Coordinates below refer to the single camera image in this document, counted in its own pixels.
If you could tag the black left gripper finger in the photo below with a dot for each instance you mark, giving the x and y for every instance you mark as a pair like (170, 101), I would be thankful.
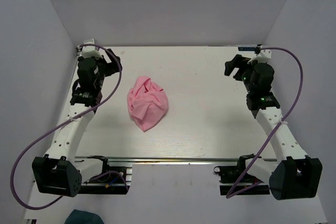
(115, 66)
(107, 55)

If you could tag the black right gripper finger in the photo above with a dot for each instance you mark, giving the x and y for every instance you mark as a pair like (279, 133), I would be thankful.
(237, 62)
(240, 74)

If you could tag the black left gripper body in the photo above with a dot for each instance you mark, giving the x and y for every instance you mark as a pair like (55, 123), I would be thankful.
(102, 67)

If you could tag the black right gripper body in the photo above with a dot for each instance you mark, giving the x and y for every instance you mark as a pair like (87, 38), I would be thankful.
(246, 77)

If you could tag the pink t-shirt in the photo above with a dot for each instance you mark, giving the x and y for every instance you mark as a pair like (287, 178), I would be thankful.
(147, 103)

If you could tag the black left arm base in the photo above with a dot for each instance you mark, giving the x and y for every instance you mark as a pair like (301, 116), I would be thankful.
(104, 176)

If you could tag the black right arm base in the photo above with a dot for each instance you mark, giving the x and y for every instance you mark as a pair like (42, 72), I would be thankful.
(230, 173)

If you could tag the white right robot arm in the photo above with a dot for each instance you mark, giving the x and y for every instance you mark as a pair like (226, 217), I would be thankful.
(296, 174)

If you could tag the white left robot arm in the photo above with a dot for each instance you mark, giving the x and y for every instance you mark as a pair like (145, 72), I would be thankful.
(57, 172)

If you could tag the dark teal cloth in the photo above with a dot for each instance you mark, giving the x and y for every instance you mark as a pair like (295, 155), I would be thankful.
(83, 217)

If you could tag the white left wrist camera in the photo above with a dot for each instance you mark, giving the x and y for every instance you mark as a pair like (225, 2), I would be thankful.
(90, 48)

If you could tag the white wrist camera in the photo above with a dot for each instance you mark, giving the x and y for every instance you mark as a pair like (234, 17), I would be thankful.
(90, 48)
(262, 55)

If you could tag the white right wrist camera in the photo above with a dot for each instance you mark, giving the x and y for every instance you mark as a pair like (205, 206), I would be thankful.
(262, 55)

